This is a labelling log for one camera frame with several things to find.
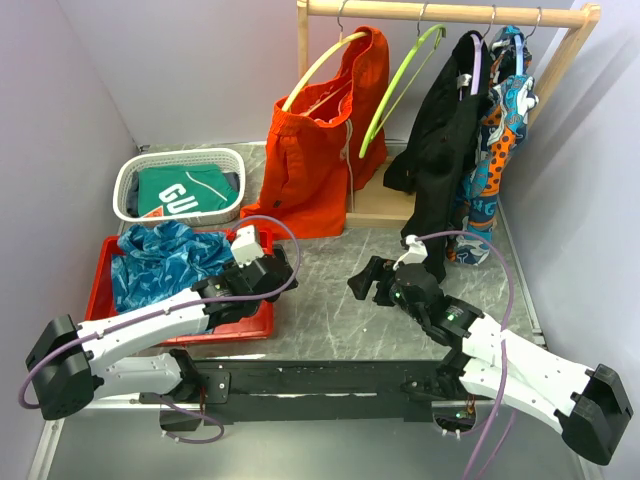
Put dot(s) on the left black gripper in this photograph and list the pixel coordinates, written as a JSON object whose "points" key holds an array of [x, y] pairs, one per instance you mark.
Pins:
{"points": [[233, 270]]}

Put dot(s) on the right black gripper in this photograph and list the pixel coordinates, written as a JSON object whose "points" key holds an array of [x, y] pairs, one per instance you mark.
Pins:
{"points": [[380, 269]]}

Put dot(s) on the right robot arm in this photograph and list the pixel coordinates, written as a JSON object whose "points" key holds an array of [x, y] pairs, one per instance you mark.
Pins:
{"points": [[588, 407]]}

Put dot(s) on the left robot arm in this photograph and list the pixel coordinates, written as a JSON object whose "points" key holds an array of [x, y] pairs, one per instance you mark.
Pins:
{"points": [[72, 364]]}

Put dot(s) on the black shorts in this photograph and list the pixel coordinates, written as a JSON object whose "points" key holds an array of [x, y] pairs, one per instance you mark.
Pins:
{"points": [[442, 143]]}

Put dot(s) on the yellow hanger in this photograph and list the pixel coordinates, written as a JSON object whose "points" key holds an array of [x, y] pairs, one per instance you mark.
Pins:
{"points": [[310, 72]]}

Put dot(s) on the orange blue patterned shorts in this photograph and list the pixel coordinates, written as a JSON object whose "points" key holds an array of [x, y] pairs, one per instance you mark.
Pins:
{"points": [[503, 127]]}

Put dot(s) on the purple hanger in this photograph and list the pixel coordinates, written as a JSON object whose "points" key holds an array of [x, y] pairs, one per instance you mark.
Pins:
{"points": [[478, 76]]}

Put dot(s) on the light blue hanger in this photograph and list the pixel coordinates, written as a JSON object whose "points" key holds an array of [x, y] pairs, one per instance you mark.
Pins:
{"points": [[508, 53]]}

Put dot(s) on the red plastic tray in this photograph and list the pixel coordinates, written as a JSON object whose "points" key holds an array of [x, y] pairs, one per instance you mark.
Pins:
{"points": [[101, 305]]}

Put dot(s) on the wooden clothes rack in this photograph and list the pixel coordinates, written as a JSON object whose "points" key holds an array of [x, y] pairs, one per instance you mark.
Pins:
{"points": [[378, 207]]}

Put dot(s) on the green folded shirt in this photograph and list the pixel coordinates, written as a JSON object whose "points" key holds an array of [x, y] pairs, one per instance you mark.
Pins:
{"points": [[181, 189]]}

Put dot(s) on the white plastic basket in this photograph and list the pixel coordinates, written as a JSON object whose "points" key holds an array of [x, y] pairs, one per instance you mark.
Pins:
{"points": [[228, 160]]}

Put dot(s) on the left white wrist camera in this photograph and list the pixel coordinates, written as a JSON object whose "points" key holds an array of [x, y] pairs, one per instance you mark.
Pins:
{"points": [[246, 246]]}

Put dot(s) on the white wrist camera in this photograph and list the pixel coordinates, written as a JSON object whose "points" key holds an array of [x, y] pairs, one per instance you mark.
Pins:
{"points": [[246, 246], [415, 252]]}

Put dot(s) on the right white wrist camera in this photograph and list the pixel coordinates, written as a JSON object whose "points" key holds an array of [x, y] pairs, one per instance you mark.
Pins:
{"points": [[415, 252]]}

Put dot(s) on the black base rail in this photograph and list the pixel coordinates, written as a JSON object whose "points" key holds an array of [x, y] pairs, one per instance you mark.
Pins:
{"points": [[235, 391]]}

